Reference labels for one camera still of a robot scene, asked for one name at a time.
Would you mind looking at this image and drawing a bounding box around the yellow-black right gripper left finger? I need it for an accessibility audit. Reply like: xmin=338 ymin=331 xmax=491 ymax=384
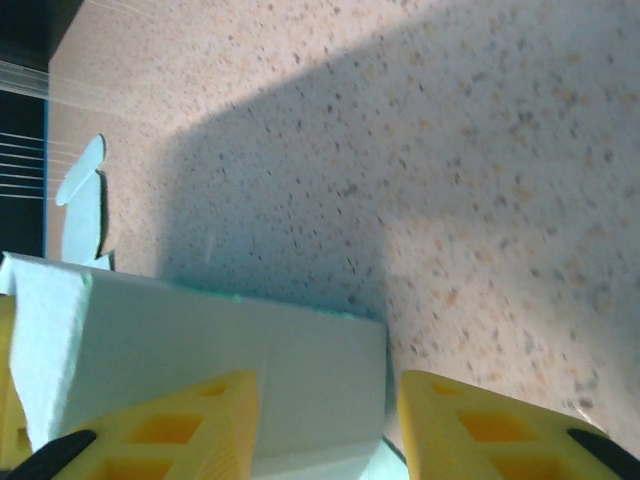
xmin=0 ymin=369 xmax=259 ymax=480

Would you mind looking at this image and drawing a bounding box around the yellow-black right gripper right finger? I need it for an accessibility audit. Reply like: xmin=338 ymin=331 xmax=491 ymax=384
xmin=397 ymin=369 xmax=640 ymax=480

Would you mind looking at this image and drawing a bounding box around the light blue paper box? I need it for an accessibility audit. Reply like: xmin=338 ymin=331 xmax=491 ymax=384
xmin=53 ymin=133 xmax=119 ymax=274
xmin=0 ymin=252 xmax=407 ymax=480

